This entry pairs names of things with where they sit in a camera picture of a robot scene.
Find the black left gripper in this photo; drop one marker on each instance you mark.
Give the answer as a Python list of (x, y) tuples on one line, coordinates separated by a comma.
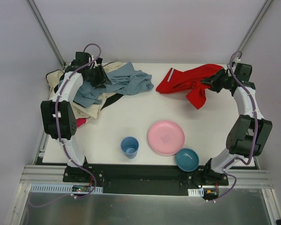
[(99, 76)]

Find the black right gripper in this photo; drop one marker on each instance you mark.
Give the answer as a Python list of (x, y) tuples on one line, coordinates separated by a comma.
[(215, 81)]

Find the red cloth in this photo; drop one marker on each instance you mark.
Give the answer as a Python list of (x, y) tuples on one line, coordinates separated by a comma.
[(178, 81)]

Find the black printed cloth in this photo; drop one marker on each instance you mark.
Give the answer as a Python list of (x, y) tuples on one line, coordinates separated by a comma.
[(111, 100)]

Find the grey-blue cloth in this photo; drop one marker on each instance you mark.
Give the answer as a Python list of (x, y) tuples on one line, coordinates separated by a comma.
[(124, 80)]

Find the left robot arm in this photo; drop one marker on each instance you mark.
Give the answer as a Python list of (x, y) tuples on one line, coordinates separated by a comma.
[(58, 117)]

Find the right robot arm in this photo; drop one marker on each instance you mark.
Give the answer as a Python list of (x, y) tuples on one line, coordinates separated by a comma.
[(251, 130)]

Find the cream beige cloth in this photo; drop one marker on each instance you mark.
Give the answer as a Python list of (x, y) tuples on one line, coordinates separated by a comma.
[(89, 110)]

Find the magenta pink cloth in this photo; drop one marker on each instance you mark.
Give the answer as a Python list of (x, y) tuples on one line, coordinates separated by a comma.
[(81, 121)]

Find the beige tote bag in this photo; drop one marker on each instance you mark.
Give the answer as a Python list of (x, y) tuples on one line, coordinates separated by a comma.
[(54, 78)]

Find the pink plate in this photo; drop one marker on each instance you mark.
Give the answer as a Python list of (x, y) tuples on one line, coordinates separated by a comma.
[(166, 137)]

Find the light blue cup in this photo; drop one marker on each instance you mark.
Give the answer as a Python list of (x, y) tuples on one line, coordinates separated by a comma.
[(129, 147)]

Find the dark blue bowl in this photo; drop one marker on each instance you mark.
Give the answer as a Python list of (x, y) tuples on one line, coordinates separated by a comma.
[(187, 160)]

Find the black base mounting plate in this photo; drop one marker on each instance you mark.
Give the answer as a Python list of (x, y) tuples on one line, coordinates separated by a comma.
[(143, 179)]

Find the right cable duct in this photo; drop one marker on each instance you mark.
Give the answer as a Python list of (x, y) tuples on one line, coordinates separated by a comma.
[(201, 192)]

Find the cable duct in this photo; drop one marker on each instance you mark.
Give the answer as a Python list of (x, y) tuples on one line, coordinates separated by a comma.
[(65, 189), (201, 192)]

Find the aluminium frame rail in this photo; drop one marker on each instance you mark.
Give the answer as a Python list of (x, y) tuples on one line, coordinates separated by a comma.
[(42, 174)]

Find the left cable duct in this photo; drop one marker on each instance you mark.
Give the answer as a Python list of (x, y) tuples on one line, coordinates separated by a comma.
[(65, 189)]

